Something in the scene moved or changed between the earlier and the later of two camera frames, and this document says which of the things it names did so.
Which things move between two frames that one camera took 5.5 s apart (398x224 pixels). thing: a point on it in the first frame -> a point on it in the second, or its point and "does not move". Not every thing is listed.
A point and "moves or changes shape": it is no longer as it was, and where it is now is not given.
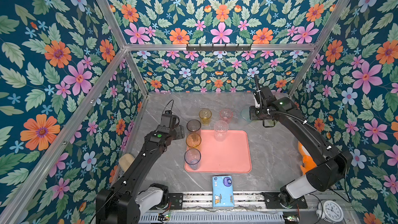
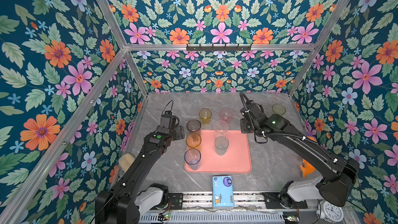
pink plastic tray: [232, 155] does not move
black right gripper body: [257, 113] -> [246, 128]
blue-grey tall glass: [193, 157] does not move
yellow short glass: [205, 115] does not move
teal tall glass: [245, 114] moves or changes shape
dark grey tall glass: [194, 126] does not move
